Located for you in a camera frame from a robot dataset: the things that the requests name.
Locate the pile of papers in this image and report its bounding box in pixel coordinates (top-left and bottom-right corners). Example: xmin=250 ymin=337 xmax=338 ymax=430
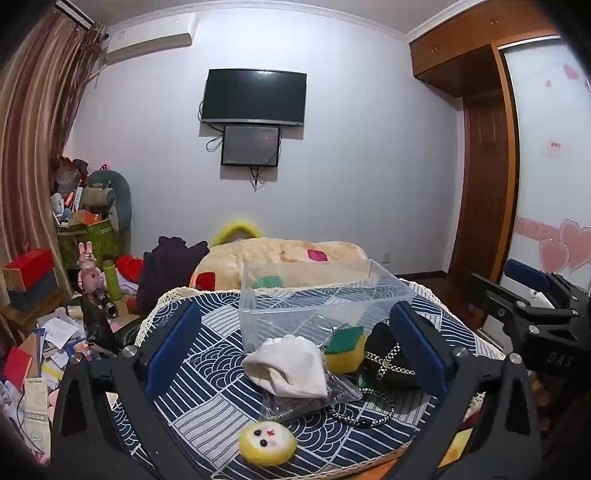
xmin=0 ymin=314 xmax=100 ymax=462

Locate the pile of assorted clutter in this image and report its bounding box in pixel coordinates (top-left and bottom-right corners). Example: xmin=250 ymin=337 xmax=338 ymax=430
xmin=50 ymin=157 xmax=112 ymax=227

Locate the striped brown curtain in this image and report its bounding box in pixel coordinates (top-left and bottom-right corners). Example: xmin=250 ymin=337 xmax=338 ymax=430
xmin=0 ymin=7 xmax=109 ymax=296

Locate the white cloth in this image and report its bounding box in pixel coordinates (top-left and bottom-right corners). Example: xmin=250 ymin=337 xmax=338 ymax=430
xmin=242 ymin=335 xmax=329 ymax=400

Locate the red box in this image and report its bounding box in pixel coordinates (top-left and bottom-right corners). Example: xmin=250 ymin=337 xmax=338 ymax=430
xmin=2 ymin=248 xmax=55 ymax=291

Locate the clear plastic storage box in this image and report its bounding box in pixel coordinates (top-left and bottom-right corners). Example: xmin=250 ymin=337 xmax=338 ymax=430
xmin=239 ymin=258 xmax=417 ymax=354

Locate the brown wooden door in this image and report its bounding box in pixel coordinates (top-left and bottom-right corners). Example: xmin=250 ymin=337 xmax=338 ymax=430
xmin=450 ymin=95 xmax=514 ymax=282

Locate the beige patchwork blanket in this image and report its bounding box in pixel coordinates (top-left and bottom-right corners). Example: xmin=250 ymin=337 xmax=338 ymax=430
xmin=190 ymin=237 xmax=370 ymax=296

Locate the large black wall television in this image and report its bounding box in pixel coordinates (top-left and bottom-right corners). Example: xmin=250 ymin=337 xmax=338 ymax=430
xmin=200 ymin=68 xmax=308 ymax=127

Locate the red cloth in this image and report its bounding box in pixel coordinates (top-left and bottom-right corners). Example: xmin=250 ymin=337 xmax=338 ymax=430
xmin=115 ymin=255 xmax=145 ymax=289

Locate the black and white cord bracelet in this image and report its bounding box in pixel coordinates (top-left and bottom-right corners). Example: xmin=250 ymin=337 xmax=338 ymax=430
xmin=329 ymin=388 xmax=397 ymax=430

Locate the curtain rail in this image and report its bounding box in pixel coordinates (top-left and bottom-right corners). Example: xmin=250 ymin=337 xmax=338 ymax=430
xmin=55 ymin=0 xmax=95 ymax=31

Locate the black pouch with chain print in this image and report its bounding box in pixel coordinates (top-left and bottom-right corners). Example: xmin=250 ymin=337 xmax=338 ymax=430
xmin=362 ymin=320 xmax=423 ymax=391

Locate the yellow and green sponge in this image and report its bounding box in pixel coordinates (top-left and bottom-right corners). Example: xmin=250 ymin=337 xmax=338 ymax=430
xmin=324 ymin=326 xmax=369 ymax=372

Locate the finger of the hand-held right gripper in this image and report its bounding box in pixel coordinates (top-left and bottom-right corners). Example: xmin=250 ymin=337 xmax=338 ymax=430
xmin=503 ymin=258 xmax=591 ymax=298
xmin=464 ymin=273 xmax=580 ymax=324

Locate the black flashlight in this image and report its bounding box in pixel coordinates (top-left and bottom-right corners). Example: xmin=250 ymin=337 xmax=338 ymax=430
xmin=95 ymin=291 xmax=120 ymax=319

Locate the white air conditioner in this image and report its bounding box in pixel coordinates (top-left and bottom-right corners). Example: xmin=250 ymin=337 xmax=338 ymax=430
xmin=105 ymin=18 xmax=193 ymax=63

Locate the small black wall monitor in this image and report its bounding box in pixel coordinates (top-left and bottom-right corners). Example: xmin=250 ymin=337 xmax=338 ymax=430
xmin=221 ymin=124 xmax=281 ymax=168

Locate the dark purple cloth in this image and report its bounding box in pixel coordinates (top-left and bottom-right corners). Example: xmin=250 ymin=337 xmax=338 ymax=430
xmin=136 ymin=236 xmax=211 ymax=317

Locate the grey green plush toy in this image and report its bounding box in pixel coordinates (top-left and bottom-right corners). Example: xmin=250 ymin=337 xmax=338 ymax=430
xmin=85 ymin=168 xmax=133 ymax=236

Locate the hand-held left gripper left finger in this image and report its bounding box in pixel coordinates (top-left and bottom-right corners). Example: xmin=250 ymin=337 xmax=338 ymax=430
xmin=51 ymin=302 xmax=218 ymax=480

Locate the yellow foam ring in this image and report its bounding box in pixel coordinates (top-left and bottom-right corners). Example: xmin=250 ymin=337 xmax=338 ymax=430
xmin=211 ymin=219 xmax=262 ymax=245

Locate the blue wave pattern tablecloth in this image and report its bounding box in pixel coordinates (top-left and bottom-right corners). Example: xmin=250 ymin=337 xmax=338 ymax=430
xmin=134 ymin=277 xmax=506 ymax=480

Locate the clear plastic bag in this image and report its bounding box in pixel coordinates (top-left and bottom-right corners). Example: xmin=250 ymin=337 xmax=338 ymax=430
xmin=259 ymin=362 xmax=363 ymax=423

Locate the blue grey box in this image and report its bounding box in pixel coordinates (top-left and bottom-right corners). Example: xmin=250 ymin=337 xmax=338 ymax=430
xmin=9 ymin=270 xmax=61 ymax=312

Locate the pink bunny toy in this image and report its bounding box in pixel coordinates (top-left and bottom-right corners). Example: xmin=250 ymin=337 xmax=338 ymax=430
xmin=76 ymin=241 xmax=108 ymax=296

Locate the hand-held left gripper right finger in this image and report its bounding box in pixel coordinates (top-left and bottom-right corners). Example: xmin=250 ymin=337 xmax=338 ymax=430
xmin=383 ymin=300 xmax=543 ymax=480

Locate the wooden overhead cabinet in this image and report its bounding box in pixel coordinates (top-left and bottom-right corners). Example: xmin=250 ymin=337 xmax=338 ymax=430
xmin=409 ymin=18 xmax=561 ymax=97

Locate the yellow round face plush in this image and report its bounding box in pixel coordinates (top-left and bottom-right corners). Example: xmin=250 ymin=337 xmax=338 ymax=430
xmin=239 ymin=420 xmax=297 ymax=463

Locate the green storage box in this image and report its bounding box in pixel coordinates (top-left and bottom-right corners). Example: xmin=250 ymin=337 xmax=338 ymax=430
xmin=56 ymin=218 xmax=130 ymax=271

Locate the white sliding door with hearts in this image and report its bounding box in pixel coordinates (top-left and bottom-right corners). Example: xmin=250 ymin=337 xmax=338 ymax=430
xmin=501 ymin=34 xmax=591 ymax=296

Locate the green bottle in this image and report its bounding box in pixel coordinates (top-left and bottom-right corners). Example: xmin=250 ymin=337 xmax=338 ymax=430
xmin=102 ymin=260 xmax=122 ymax=301

